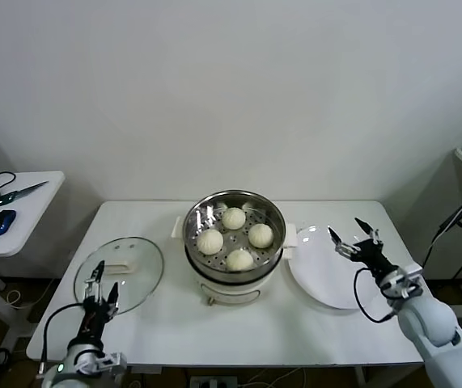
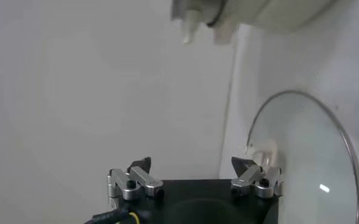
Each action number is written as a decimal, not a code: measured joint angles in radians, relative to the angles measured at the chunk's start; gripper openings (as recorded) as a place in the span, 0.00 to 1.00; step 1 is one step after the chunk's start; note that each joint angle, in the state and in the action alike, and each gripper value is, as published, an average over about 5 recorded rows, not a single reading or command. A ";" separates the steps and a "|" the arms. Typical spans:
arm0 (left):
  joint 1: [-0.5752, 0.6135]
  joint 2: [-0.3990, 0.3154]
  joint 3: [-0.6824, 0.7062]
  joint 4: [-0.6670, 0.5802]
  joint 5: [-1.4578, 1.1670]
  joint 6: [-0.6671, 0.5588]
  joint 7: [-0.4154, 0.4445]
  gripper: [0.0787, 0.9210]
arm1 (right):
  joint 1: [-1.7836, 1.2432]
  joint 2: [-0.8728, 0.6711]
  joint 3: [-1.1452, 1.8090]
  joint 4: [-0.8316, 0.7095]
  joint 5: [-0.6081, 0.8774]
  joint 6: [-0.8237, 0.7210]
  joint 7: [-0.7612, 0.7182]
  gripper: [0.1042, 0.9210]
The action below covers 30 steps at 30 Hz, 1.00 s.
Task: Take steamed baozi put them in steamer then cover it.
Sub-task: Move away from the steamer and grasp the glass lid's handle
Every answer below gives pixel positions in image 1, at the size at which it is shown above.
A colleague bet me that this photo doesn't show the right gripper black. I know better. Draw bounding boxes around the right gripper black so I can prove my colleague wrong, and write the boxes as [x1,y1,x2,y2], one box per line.
[326,217,398,283]

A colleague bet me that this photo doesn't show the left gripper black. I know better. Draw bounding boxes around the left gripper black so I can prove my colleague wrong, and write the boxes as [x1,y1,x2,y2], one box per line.
[77,260,121,347]

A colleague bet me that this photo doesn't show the glass lid with white handle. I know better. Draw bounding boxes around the glass lid with white handle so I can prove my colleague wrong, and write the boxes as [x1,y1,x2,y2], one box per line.
[72,236,165,317]

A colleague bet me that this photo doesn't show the white steamed baozi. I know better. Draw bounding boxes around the white steamed baozi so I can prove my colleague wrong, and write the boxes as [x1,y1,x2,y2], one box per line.
[225,249,255,272]
[248,224,274,249]
[221,207,247,230]
[197,229,224,255]

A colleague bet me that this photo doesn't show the stainless steel steamer basket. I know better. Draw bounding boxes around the stainless steel steamer basket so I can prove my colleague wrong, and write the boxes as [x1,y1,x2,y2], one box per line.
[172,189,299,284]

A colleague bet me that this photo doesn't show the white round plate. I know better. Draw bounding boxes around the white round plate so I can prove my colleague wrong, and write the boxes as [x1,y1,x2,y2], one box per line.
[285,224,385,310]

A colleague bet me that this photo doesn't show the white side table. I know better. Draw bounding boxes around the white side table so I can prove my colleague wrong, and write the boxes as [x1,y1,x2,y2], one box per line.
[0,170,66,324]

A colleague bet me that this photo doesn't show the blue computer mouse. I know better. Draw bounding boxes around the blue computer mouse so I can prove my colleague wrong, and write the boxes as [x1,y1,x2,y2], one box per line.
[0,209,17,237]

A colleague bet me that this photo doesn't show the white electric cooker base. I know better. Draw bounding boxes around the white electric cooker base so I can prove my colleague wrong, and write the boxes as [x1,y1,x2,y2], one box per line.
[185,242,296,306]

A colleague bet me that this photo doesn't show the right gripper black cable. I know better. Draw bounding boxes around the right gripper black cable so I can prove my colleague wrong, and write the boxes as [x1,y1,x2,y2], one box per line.
[353,266,398,324]

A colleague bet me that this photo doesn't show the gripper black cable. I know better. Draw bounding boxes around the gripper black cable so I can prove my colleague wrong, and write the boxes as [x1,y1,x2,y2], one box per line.
[353,266,398,324]
[37,302,88,379]

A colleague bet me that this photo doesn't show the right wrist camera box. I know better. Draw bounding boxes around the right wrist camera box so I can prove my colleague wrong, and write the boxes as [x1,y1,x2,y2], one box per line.
[378,262,424,301]

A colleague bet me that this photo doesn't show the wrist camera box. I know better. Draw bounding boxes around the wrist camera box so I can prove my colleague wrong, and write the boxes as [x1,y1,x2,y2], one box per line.
[378,262,424,301]
[91,351,129,375]

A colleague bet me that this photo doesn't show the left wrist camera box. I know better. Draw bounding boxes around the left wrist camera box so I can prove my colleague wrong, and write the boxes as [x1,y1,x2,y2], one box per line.
[91,351,129,375]

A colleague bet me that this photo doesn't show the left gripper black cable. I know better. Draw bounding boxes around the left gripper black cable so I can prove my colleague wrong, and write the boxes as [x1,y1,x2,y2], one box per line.
[37,302,88,379]

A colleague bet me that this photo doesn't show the white floor cable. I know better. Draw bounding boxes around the white floor cable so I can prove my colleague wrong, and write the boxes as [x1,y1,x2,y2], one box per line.
[6,289,25,310]

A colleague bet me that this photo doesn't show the black cable with adapter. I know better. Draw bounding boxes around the black cable with adapter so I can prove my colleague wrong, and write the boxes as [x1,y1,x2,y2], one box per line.
[421,204,462,280]

